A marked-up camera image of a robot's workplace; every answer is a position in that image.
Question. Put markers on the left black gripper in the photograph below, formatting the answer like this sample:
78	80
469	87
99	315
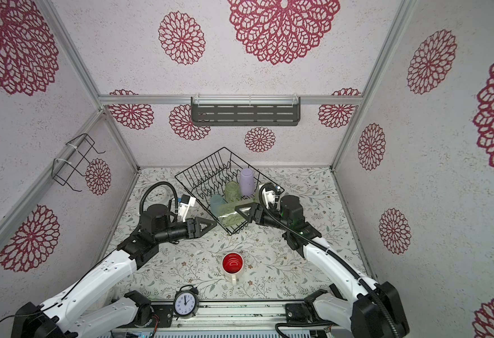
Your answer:
194	229

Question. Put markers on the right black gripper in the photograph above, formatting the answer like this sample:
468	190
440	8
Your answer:
257	209

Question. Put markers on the pale yellow textured cup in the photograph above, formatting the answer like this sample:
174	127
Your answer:
257	195

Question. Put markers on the green transparent cup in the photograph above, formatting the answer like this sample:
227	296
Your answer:
229	218
232	192

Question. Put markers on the lavender plastic cup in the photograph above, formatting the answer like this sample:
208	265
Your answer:
247	182

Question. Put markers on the teal transparent cup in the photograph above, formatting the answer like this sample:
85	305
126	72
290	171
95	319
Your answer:
216	201

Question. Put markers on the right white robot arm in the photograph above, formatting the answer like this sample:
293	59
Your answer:
355	301

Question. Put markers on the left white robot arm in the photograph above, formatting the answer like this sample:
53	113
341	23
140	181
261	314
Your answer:
65	314

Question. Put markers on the red white mug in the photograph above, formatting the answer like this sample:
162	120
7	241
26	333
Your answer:
232	267

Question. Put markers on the white round gauge clock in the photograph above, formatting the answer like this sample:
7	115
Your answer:
160	195

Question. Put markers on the black alarm clock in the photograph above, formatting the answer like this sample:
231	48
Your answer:
186	302

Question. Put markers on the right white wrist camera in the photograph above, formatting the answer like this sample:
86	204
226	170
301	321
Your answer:
268	198

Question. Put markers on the black wire dish rack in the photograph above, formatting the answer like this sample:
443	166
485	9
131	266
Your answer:
210	175

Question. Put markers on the grey wall shelf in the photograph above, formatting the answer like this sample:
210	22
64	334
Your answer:
246	112

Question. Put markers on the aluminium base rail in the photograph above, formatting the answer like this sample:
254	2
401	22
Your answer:
236	318

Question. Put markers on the black wire wall holder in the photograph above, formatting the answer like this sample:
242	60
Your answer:
63	168

